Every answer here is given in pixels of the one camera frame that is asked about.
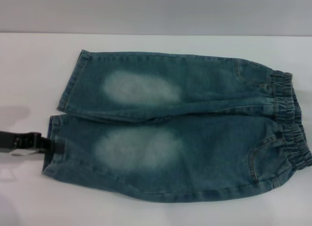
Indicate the blue denim shorts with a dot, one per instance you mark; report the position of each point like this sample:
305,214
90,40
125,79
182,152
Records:
200,148

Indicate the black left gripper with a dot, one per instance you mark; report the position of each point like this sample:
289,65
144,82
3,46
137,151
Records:
17,142

